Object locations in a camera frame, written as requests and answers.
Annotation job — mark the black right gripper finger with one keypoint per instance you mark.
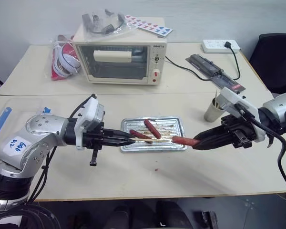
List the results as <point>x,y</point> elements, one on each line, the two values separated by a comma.
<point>212,133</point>
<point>214,143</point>

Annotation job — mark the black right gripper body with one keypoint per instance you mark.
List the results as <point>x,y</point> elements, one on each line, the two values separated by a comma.
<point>239,133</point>

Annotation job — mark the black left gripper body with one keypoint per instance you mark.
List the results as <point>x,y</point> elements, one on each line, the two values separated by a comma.
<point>93,139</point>

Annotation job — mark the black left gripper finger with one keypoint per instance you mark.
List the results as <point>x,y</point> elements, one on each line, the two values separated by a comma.
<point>116,143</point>
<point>116,134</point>

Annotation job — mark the red sausage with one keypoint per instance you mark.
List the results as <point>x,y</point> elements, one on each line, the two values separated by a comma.
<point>184,141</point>
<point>139,135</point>
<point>152,128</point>

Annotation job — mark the wooden skewer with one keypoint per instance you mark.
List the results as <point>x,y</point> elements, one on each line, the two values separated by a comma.
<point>157,141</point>

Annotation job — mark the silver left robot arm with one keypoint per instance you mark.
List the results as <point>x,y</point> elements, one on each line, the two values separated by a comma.
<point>40,136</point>

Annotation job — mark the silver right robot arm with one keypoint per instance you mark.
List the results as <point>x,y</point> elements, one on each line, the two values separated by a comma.
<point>282,103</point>

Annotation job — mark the beige paper cup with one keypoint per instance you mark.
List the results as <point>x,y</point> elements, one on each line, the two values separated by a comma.
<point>211,113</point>

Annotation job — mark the silver metal baking tray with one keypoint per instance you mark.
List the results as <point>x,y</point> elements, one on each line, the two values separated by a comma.
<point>171,126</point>

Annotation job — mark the wooden skewers bundle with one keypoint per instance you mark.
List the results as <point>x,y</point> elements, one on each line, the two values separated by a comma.
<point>216,100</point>

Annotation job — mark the blue tape piece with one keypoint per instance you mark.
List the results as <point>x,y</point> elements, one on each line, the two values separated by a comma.
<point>47,110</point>

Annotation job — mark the black device in clear package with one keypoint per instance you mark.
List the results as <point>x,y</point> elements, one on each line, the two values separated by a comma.
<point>209,68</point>

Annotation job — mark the cream toaster oven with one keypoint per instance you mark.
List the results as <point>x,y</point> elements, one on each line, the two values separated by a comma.
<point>119,59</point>

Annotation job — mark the black office chair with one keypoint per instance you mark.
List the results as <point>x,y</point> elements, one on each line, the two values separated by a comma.
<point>274,62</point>

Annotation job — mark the white power strip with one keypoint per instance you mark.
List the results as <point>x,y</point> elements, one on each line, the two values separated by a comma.
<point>217,45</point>

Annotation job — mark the clear bag with blue strip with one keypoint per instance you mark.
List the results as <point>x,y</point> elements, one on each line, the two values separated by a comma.
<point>1,124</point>

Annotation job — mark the clear bag with black parts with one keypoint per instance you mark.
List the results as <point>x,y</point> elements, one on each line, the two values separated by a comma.
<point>105,23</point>

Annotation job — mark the white strip with heart stickers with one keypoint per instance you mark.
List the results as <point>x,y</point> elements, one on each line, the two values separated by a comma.
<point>152,26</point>

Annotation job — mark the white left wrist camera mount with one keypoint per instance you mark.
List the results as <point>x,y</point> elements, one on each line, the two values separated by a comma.
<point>91,108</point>

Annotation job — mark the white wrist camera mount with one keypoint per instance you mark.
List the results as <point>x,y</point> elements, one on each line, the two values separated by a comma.
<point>228,97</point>
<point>91,108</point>

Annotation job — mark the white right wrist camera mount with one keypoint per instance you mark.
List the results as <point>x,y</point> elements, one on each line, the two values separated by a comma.
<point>228,97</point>

